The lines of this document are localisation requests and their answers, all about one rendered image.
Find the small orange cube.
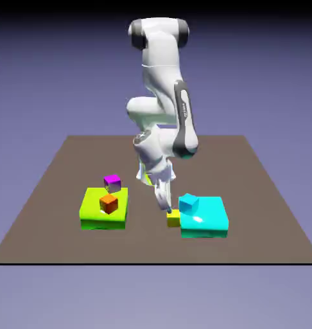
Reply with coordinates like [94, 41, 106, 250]
[99, 193, 119, 215]

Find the small yellow cube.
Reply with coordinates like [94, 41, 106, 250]
[166, 208, 182, 228]

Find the large lime green box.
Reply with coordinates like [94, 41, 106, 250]
[79, 186, 129, 231]

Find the small cyan cube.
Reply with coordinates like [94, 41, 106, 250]
[178, 193, 200, 214]

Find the small magenta cube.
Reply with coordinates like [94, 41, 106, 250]
[103, 173, 122, 193]

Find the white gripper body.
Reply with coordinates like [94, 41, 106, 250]
[153, 177, 173, 211]

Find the large cyan box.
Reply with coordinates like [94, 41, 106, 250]
[179, 196, 229, 238]

